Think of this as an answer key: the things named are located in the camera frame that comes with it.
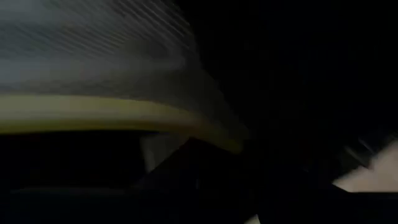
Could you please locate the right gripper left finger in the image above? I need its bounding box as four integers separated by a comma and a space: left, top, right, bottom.
132, 138, 206, 191

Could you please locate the translucent mesh pouch yellow trim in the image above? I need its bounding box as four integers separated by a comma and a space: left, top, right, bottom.
0, 0, 249, 155

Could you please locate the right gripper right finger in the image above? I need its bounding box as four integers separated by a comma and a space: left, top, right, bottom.
257, 139, 340, 191

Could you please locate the black backpack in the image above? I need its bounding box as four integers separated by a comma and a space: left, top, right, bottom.
0, 0, 398, 194

